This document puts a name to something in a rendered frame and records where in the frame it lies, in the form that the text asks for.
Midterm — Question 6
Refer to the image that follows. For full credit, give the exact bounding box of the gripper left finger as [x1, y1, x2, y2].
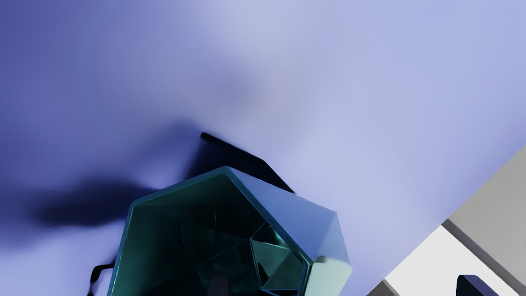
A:
[209, 275, 229, 296]

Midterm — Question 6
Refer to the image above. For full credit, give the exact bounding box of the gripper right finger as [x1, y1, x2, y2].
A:
[457, 274, 499, 296]

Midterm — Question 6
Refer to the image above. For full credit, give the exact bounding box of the teal faceted mug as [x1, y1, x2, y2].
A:
[108, 166, 353, 296]

